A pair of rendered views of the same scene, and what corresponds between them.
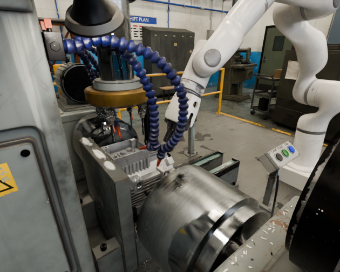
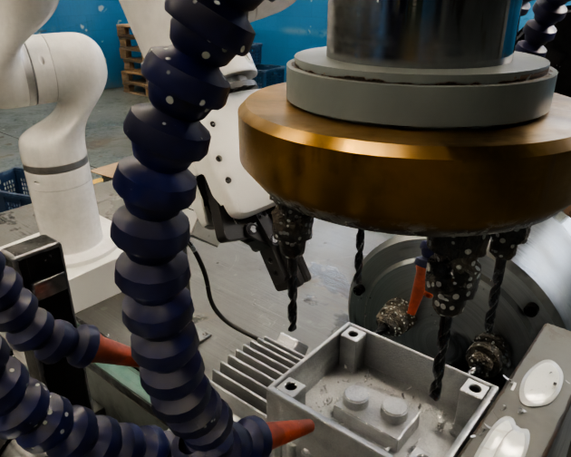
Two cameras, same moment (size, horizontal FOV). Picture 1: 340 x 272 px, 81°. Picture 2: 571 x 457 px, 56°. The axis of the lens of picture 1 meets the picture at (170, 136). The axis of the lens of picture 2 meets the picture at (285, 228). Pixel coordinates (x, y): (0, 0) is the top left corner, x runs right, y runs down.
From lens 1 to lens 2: 0.80 m
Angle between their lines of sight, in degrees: 91
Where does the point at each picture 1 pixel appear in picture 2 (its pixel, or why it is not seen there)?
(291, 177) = (109, 278)
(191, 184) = not seen: hidden behind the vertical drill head
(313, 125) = (78, 144)
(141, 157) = (382, 362)
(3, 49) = not seen: outside the picture
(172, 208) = (562, 256)
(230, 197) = not seen: hidden behind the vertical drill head
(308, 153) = (92, 209)
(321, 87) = (57, 50)
